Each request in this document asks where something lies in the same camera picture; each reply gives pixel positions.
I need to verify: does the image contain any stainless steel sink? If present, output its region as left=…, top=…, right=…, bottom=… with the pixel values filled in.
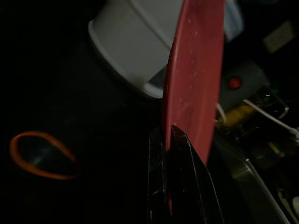
left=214, top=135, right=295, bottom=224

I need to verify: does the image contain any white rectangular wall plate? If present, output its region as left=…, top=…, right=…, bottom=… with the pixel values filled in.
left=263, top=21, right=295, bottom=54

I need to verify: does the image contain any white power cable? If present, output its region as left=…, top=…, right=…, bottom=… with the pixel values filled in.
left=216, top=99, right=299, bottom=142

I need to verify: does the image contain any grey electric kettle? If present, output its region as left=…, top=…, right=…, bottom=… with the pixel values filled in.
left=216, top=59, right=269, bottom=115

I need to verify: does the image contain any pink plate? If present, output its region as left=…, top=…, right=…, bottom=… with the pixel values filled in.
left=160, top=0, right=227, bottom=217

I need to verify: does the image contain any orange ring loop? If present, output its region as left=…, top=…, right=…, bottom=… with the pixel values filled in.
left=9, top=131, right=81, bottom=181

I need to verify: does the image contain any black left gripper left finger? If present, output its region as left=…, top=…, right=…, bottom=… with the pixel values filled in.
left=147, top=127, right=172, bottom=224

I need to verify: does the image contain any white tiered plastic rack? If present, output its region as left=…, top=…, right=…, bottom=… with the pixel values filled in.
left=88, top=0, right=243, bottom=98

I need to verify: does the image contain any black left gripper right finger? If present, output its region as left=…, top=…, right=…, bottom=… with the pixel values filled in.
left=170, top=125, right=225, bottom=224

